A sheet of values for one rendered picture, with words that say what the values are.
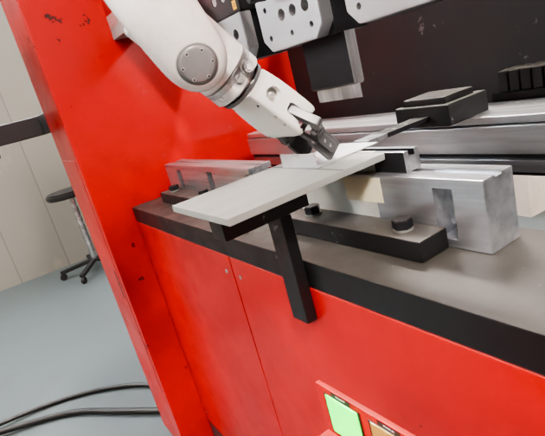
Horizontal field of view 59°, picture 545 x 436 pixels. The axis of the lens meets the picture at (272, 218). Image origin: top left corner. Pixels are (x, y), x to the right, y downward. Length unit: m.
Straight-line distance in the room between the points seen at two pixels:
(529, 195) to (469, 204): 2.48
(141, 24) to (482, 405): 0.54
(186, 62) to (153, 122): 0.97
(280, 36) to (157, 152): 0.82
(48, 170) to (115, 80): 3.09
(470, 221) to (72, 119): 1.12
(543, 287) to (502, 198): 0.13
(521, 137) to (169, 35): 0.58
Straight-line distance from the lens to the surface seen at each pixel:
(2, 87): 4.56
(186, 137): 1.56
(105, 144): 1.48
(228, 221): 0.57
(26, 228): 4.60
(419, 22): 1.31
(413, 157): 0.71
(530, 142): 0.88
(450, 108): 0.89
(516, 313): 0.53
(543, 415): 0.55
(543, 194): 3.21
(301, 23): 0.75
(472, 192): 0.62
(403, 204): 0.70
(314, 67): 0.79
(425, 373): 0.64
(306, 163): 0.72
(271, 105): 0.67
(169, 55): 0.56
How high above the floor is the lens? 1.15
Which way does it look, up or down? 16 degrees down
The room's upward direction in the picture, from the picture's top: 15 degrees counter-clockwise
